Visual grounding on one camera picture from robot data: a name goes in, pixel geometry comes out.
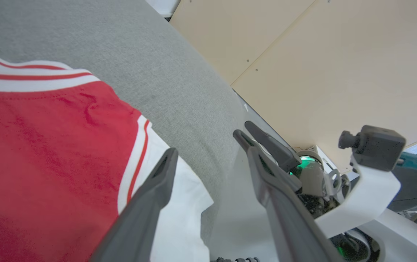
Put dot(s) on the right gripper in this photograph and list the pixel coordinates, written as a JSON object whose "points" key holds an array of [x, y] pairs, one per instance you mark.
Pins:
{"points": [[312, 178]]}

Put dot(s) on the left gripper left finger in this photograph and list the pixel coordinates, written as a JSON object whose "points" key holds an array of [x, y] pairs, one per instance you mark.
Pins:
{"points": [[139, 225]]}

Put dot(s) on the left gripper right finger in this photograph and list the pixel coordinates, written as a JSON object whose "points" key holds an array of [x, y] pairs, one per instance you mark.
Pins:
{"points": [[288, 225]]}

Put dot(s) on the red white basketball jersey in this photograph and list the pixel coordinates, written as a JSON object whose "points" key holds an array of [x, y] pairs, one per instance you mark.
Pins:
{"points": [[48, 145]]}

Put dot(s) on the dark grey robot torso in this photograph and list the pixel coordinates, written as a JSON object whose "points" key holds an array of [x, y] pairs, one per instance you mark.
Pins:
{"points": [[416, 189]]}

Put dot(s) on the grey fabric table cover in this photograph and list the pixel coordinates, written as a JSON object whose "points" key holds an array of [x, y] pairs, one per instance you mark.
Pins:
{"points": [[121, 43]]}

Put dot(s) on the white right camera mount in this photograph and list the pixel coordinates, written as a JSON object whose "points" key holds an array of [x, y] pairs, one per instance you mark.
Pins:
{"points": [[368, 196]]}

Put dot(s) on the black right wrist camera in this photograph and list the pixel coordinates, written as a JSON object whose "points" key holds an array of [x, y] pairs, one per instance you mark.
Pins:
{"points": [[379, 147]]}

